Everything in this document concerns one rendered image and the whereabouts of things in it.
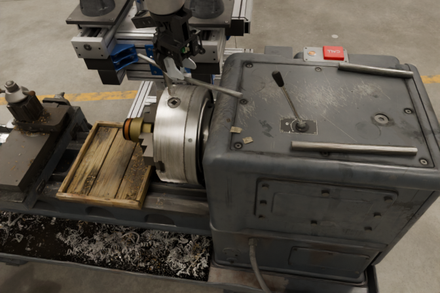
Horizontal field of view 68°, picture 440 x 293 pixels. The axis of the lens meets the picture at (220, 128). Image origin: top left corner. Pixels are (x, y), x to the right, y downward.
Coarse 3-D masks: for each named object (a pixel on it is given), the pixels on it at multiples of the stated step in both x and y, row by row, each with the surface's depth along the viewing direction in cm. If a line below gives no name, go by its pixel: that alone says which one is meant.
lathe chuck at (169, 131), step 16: (176, 96) 95; (160, 112) 92; (176, 112) 92; (160, 128) 91; (176, 128) 91; (160, 144) 91; (176, 144) 91; (160, 160) 93; (176, 160) 92; (160, 176) 98; (176, 176) 97
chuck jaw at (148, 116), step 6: (156, 90) 103; (162, 90) 104; (156, 96) 104; (156, 102) 104; (150, 108) 105; (156, 108) 104; (144, 114) 105; (150, 114) 105; (144, 120) 106; (150, 120) 105
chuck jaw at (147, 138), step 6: (144, 132) 104; (138, 138) 102; (144, 138) 102; (150, 138) 102; (144, 144) 100; (150, 144) 100; (144, 150) 101; (150, 150) 98; (144, 156) 96; (150, 156) 96; (144, 162) 98; (150, 162) 97; (156, 162) 95; (156, 168) 96; (162, 168) 96
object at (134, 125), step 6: (126, 120) 106; (132, 120) 106; (138, 120) 105; (126, 126) 105; (132, 126) 104; (138, 126) 104; (144, 126) 105; (150, 126) 105; (126, 132) 105; (132, 132) 104; (138, 132) 104; (150, 132) 105; (126, 138) 106; (132, 138) 105
